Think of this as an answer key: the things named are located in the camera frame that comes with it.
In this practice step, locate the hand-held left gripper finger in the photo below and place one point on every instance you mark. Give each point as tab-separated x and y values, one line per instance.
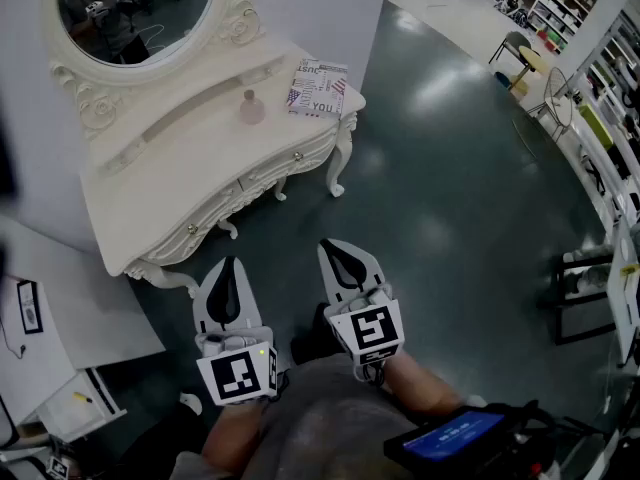
248	313
202	313

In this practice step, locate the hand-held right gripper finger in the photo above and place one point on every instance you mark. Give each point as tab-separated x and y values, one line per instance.
371	270
331	288

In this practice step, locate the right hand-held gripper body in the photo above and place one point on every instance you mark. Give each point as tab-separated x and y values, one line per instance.
370	330

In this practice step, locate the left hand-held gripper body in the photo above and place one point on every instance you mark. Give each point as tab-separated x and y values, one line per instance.
235	370

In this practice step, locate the person's left forearm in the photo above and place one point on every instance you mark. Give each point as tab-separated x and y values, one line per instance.
232	433

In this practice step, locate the person's right forearm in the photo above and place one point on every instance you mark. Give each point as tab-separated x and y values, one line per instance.
420	383

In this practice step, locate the white carved dressing table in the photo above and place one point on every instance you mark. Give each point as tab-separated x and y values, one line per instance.
200	163

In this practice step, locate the person's grey shirt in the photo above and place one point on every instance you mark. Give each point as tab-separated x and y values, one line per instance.
320	418

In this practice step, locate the black device with blue screen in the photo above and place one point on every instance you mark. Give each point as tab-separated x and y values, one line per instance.
450	435

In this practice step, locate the white side cabinet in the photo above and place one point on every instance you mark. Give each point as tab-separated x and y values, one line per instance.
65	308

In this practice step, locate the black framed picture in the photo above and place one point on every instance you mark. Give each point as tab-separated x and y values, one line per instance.
30	308

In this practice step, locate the newspaper print flat box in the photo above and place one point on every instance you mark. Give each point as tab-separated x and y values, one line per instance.
320	88

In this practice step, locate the round wooden side table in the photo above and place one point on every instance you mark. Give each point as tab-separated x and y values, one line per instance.
531	58

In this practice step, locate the lime green box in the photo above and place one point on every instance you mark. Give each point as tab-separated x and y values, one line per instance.
595	125

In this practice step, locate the dark padded chair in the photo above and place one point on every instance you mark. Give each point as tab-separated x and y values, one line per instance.
515	45

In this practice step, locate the white storage shelf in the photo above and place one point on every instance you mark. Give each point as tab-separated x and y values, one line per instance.
560	8

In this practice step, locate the black metal frame rack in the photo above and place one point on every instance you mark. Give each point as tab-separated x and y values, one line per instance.
559	313

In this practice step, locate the oval mirror with white frame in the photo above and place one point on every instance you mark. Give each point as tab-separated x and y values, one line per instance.
220	23

